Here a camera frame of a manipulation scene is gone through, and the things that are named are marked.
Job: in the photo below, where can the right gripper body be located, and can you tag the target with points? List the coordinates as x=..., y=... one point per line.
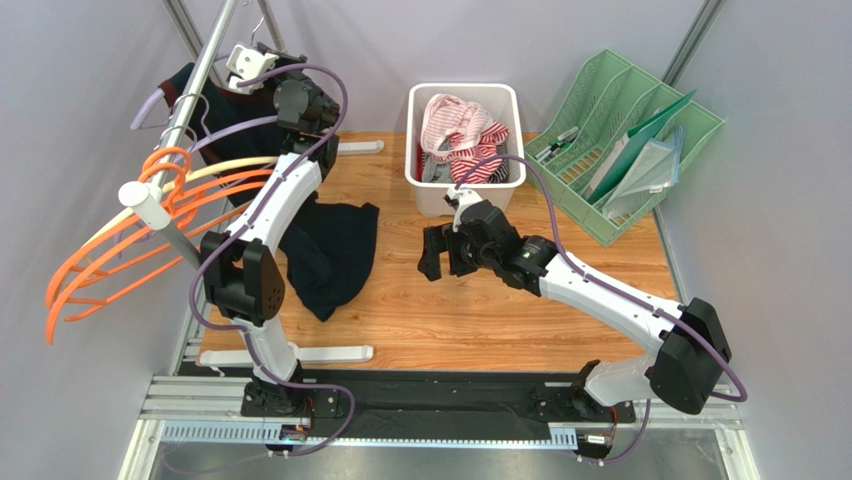
x=456, y=248

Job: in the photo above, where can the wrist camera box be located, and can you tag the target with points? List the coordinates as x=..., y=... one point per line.
x=460, y=199
x=247, y=63

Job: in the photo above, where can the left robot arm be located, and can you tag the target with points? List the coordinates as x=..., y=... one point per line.
x=239, y=273

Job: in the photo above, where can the clear document pouch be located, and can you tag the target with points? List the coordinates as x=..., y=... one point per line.
x=655, y=170

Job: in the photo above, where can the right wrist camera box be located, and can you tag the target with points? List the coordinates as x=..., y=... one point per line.
x=460, y=199

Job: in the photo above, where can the orange plastic hanger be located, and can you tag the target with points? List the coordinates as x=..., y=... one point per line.
x=102, y=271

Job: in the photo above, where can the grey garment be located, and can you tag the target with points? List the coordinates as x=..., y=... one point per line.
x=435, y=171

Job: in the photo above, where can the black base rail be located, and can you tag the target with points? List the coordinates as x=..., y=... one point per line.
x=430, y=405

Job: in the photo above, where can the green folder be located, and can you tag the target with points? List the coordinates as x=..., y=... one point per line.
x=627, y=149

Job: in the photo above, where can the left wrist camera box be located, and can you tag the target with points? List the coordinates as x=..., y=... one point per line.
x=247, y=63

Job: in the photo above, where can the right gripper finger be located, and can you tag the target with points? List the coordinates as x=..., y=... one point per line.
x=459, y=250
x=434, y=244

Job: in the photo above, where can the red white striped top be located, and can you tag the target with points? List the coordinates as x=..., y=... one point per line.
x=460, y=133

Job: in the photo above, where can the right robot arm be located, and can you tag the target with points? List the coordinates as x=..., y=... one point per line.
x=686, y=351

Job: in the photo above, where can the pens in organizer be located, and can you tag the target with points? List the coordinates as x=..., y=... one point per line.
x=555, y=147

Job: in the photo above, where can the black white striped top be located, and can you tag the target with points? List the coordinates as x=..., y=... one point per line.
x=502, y=171

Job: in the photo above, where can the dark navy garment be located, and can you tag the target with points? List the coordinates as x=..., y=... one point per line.
x=330, y=248

